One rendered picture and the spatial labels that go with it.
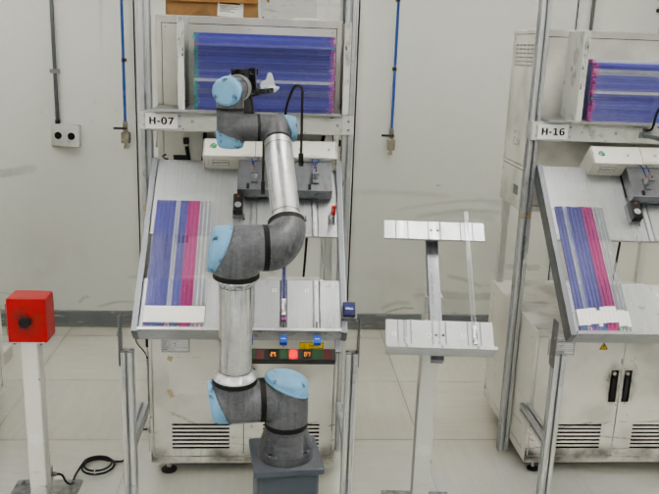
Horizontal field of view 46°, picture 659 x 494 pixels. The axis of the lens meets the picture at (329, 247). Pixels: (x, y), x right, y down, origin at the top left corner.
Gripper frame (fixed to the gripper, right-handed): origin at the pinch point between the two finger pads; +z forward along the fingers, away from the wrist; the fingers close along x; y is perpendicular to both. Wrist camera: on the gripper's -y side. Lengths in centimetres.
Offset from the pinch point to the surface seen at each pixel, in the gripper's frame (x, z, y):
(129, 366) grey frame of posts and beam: 45, -13, -86
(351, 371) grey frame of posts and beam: -26, 2, -94
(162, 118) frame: 43, 35, -11
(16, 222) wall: 178, 160, -76
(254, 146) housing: 10.9, 40.8, -22.4
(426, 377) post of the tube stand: -51, 9, -99
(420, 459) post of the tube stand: -48, 9, -130
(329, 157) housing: -16, 43, -27
